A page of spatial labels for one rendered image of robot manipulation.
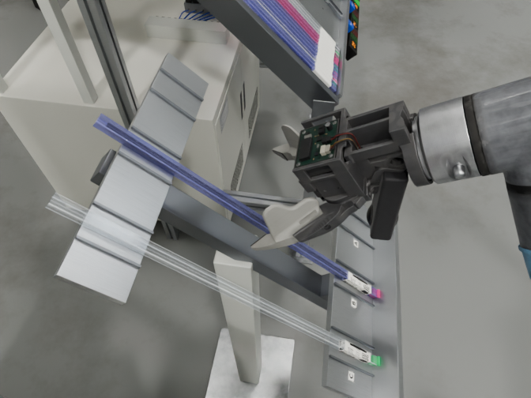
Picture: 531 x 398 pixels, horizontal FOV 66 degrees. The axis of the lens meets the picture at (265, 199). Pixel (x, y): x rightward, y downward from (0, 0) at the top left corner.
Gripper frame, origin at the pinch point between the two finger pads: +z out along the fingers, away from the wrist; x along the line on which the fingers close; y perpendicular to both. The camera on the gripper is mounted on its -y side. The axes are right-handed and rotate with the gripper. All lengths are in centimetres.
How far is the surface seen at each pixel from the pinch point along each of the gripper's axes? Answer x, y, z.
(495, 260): -53, -124, -13
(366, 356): 11.5, -26.5, -3.3
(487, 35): -205, -136, -25
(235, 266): 3.4, -9.7, 11.1
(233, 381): 6, -74, 59
